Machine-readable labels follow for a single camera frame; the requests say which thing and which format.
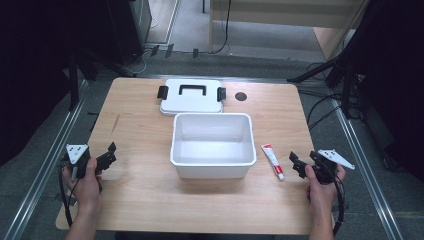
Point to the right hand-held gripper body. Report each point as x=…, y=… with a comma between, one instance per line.
x=325, y=168

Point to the metal floor rail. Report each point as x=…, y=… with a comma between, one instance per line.
x=366, y=173
x=40, y=166

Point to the light wooden furniture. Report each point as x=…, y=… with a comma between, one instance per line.
x=286, y=13

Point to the person's left hand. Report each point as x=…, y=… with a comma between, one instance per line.
x=87, y=188

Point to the black tripod stand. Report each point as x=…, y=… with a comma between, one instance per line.
x=336, y=66

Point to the person's right hand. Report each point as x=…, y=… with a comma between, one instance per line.
x=320, y=195

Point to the white and red tube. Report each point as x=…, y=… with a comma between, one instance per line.
x=274, y=161

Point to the dark curtain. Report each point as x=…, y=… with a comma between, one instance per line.
x=396, y=83
x=30, y=66

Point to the black metal stand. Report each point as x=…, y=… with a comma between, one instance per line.
x=74, y=80

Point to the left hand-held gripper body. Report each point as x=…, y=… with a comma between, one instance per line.
x=77, y=152

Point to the white plastic storage box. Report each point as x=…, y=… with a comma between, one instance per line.
x=213, y=146

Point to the black cabinet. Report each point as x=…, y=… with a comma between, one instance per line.
x=128, y=30

